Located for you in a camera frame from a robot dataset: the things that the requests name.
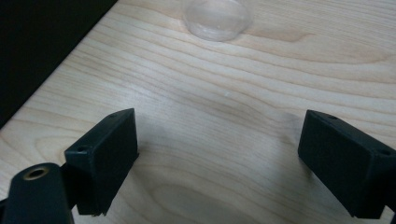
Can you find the clear plastic cup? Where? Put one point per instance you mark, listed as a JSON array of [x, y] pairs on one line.
[[216, 21]]

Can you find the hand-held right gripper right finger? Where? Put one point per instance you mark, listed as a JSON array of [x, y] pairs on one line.
[[348, 165]]

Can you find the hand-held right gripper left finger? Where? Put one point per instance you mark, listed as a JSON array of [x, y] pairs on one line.
[[102, 161]]

